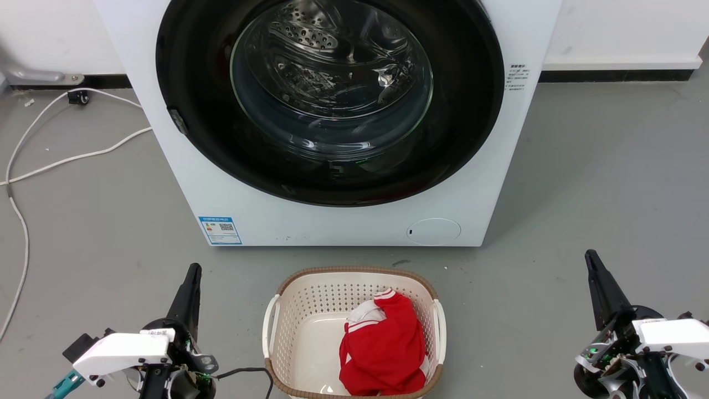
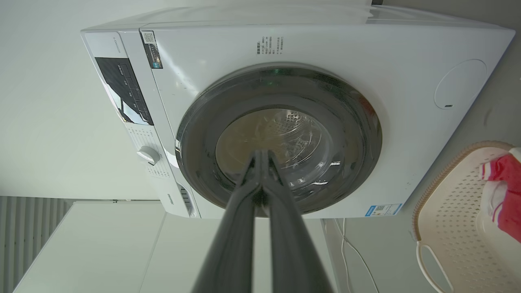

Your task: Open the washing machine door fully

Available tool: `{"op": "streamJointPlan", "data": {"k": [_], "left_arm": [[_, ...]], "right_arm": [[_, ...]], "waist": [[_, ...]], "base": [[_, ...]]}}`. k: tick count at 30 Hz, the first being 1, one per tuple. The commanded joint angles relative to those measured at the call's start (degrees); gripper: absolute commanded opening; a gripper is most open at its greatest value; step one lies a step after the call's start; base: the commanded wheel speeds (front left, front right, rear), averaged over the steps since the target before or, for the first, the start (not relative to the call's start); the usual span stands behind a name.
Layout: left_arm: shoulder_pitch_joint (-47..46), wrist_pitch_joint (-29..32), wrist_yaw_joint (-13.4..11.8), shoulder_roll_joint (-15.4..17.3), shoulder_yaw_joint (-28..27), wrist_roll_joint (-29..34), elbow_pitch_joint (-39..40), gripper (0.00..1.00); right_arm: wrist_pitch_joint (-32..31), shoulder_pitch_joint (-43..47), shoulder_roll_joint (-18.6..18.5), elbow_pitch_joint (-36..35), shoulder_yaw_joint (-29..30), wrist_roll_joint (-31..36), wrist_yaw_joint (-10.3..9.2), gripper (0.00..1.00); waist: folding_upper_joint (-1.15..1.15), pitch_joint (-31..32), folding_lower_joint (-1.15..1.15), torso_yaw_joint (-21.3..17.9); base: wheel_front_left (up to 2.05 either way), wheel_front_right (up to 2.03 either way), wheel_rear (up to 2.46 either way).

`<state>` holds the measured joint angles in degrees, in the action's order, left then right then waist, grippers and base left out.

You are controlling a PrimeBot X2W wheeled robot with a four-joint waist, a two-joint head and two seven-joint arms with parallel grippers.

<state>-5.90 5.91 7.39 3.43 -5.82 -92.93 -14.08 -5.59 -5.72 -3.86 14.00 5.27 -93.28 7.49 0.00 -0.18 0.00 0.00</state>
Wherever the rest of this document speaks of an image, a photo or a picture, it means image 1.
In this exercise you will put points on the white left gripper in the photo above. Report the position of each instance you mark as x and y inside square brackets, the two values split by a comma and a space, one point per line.
[122, 352]

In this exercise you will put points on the stainless steel washer drum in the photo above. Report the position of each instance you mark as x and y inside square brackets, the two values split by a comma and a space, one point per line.
[310, 39]

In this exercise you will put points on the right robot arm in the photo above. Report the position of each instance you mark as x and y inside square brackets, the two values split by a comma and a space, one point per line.
[653, 381]

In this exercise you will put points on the round white filter cover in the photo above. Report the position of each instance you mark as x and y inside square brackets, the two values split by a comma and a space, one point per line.
[433, 231]

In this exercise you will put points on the white front-load washing machine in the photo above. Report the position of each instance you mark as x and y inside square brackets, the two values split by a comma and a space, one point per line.
[332, 224]

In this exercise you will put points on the metal door hinge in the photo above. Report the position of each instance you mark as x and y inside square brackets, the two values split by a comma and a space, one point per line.
[178, 122]

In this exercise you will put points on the round black glass washer door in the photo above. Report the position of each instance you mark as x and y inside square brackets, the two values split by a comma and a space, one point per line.
[194, 72]

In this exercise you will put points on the grey wall pipe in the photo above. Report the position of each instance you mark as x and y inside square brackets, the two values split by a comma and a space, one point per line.
[33, 75]

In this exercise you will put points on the red and white garment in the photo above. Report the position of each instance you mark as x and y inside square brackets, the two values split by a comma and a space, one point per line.
[388, 349]

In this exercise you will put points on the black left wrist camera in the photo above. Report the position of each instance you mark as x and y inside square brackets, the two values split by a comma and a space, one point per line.
[83, 344]

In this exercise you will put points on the blue energy label sticker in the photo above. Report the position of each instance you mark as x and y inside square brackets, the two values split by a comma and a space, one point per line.
[220, 230]

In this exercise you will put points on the cream plastic laundry basket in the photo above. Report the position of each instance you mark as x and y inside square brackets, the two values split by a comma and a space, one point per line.
[310, 343]

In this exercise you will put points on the small black floor clip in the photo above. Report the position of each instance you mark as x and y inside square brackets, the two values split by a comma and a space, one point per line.
[78, 97]

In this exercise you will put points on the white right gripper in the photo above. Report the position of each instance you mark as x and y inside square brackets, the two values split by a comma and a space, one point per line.
[676, 335]

